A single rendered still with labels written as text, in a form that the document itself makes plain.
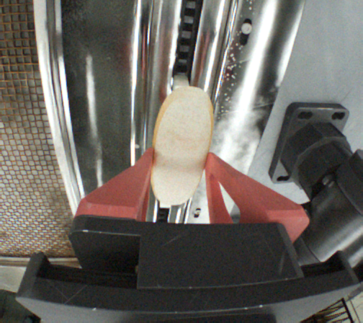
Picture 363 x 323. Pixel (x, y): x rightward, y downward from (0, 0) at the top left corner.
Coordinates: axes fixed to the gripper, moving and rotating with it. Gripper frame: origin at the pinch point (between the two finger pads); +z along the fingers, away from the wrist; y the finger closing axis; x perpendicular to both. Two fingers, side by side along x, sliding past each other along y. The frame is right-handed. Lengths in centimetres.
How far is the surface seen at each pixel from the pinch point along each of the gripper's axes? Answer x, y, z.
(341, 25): -11.0, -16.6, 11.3
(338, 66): -6.6, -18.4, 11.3
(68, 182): 7.1, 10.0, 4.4
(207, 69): -4.1, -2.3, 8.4
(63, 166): 4.9, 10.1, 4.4
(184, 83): -2.9, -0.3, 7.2
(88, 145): 7.6, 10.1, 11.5
